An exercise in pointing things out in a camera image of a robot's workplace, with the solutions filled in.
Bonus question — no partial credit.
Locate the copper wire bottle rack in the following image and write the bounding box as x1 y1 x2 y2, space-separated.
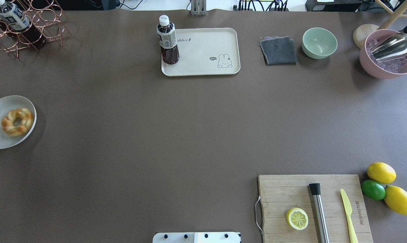
0 0 72 58

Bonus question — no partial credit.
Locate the whole lemon rear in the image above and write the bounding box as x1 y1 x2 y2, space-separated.
367 162 397 184

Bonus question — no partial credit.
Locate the dark tea bottle on tray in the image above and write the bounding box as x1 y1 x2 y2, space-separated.
156 15 180 65

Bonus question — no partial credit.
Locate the dark grey folded cloth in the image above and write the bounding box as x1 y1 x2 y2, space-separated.
259 36 298 65

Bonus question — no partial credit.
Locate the whole lemon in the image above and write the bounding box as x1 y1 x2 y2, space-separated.
367 162 397 184
384 185 407 215

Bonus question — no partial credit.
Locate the yellow plastic knife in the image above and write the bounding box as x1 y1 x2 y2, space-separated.
340 189 359 243

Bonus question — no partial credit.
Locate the mint green bowl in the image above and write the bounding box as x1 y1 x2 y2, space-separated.
302 27 338 59

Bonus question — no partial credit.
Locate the tea bottle in rack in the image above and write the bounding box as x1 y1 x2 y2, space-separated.
0 0 46 50

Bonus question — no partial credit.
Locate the wooden cutting board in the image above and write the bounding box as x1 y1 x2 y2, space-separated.
259 175 373 243

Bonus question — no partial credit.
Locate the steel muddler black tip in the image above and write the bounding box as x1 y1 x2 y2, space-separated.
309 183 330 243

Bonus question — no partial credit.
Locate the pink ice bowl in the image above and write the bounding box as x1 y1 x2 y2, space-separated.
359 29 407 79

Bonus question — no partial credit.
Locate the glazed twisted ring donut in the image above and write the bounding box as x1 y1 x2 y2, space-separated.
1 108 35 137

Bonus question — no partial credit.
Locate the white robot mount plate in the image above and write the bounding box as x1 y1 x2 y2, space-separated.
152 231 242 243

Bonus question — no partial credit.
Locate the green lime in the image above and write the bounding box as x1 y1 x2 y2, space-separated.
361 180 386 200

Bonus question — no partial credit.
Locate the halved lemon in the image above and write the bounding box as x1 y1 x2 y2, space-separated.
286 207 308 231

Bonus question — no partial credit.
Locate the whole lemon front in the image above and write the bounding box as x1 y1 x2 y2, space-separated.
384 185 407 215

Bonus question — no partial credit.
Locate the steel ice scoop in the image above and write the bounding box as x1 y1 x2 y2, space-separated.
371 33 407 62

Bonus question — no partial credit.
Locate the cream rabbit serving tray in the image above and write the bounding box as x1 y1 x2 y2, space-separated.
161 28 241 77

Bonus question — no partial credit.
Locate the light grey round plate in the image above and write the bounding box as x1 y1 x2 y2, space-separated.
0 95 37 149

